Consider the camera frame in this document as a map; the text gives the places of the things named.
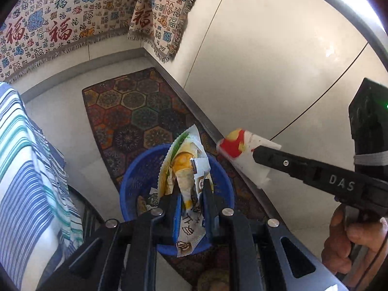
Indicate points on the small printed cloth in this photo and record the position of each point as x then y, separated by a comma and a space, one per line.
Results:
166, 12

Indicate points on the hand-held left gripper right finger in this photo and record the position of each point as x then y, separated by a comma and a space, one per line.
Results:
207, 212

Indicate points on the person's right hand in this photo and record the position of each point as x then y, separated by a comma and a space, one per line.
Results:
336, 245

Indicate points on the large printed cloth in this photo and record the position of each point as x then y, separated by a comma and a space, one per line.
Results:
60, 21

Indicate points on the white base cabinet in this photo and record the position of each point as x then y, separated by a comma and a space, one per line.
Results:
272, 66

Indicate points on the striped tablecloth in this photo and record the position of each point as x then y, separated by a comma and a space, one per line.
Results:
24, 172

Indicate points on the brown fuzzy slipper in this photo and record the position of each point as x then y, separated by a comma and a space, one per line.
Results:
213, 280

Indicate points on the red and white wrapper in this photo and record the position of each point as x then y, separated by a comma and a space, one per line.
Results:
233, 148

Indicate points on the black table legs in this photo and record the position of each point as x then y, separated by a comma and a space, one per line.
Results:
89, 218

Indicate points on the yellow snack wrapper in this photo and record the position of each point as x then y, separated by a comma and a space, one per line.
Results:
185, 163

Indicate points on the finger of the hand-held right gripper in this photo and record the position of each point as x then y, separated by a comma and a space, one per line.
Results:
303, 168

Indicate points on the hexagon patterned rug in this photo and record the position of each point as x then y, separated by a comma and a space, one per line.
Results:
136, 112

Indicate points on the blue plastic wastebasket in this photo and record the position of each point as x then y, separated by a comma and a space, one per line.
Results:
136, 172

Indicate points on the dark snack packet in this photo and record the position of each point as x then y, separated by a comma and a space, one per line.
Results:
151, 200

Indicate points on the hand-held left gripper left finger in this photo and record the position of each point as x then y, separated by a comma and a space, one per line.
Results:
178, 218

